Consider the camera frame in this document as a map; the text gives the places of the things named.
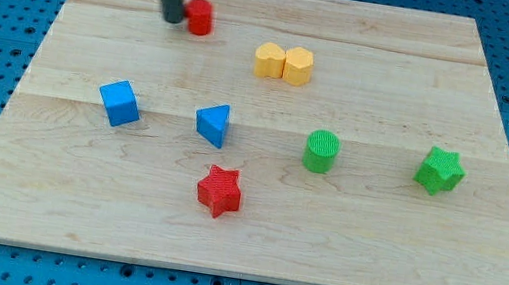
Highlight yellow heart block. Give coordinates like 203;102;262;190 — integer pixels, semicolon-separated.
253;41;286;79

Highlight yellow hexagon block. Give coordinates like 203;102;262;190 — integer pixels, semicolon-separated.
282;47;314;86

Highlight blue triangle block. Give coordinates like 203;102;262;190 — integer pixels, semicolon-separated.
195;104;230;149

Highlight wooden board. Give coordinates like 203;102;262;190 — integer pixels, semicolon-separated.
0;0;509;285

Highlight red star block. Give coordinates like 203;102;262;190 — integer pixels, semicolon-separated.
197;165;242;218

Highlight green cylinder block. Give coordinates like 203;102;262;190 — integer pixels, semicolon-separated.
302;129;340;174

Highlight red cylinder block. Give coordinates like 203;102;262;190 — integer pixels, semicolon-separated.
185;0;214;36

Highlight blue cube block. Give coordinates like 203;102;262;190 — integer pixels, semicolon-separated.
99;80;140;127

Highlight green star block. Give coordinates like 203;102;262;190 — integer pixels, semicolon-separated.
413;146;466;196

